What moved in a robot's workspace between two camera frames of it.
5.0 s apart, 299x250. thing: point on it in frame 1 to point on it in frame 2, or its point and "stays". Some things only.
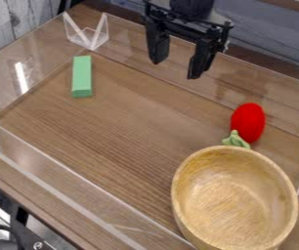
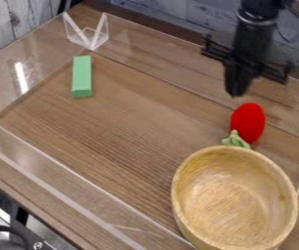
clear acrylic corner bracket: x=89 y=38 stays
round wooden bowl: x=234 y=197 stays
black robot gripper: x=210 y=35 to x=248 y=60
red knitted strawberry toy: x=248 y=124 stays
